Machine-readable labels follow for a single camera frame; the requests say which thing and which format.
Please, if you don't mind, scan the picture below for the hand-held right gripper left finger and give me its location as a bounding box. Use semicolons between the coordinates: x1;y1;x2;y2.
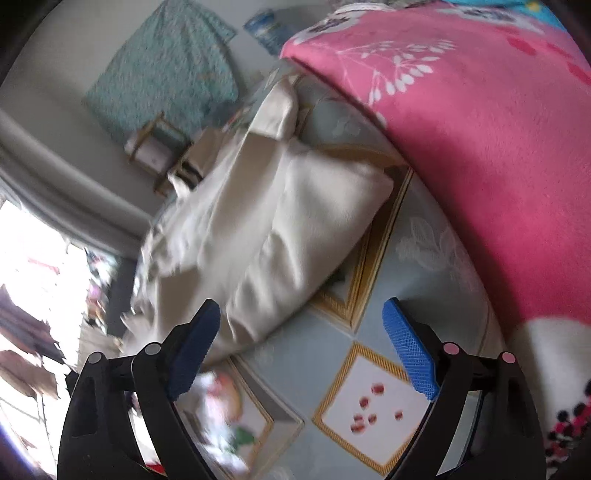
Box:
56;299;221;480

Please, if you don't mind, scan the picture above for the blue cartoon print pillow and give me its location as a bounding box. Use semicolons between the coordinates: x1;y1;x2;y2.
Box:
457;0;573;28

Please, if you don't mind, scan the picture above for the pink floral blanket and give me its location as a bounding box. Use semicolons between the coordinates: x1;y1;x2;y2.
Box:
279;0;591;480

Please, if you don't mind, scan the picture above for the wooden chair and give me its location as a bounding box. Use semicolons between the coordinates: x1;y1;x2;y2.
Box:
124;111;204;197

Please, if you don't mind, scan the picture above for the teal floral hanging cloth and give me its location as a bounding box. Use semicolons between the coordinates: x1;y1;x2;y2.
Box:
82;0;241;146

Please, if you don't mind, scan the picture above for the blue water jug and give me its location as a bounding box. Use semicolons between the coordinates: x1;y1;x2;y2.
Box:
244;9;296;51

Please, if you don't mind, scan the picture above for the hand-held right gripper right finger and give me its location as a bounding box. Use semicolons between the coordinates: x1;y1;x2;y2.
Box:
382;298;546;480

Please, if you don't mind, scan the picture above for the cream jacket with black trim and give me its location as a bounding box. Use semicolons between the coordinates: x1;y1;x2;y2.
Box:
122;76;395;365

